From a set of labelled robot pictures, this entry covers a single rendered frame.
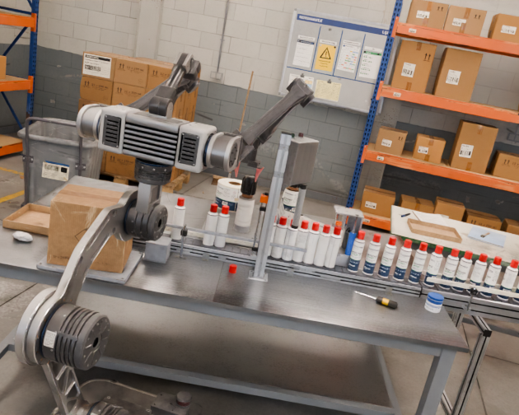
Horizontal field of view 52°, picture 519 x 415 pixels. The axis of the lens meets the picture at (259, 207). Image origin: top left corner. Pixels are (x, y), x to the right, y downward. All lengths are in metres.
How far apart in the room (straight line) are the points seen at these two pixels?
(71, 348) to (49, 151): 3.14
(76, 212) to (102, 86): 3.93
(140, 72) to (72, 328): 4.42
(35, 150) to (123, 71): 1.62
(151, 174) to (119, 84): 4.07
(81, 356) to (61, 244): 0.68
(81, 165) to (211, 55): 3.05
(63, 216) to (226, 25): 5.19
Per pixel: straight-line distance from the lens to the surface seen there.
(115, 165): 6.12
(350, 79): 6.68
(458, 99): 6.07
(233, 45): 7.07
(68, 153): 4.65
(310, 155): 2.34
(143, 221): 1.98
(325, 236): 2.52
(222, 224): 2.51
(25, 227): 2.66
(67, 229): 2.23
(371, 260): 2.59
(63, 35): 8.10
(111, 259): 2.24
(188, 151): 1.86
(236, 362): 2.94
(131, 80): 5.91
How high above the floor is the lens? 1.85
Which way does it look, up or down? 17 degrees down
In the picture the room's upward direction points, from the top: 11 degrees clockwise
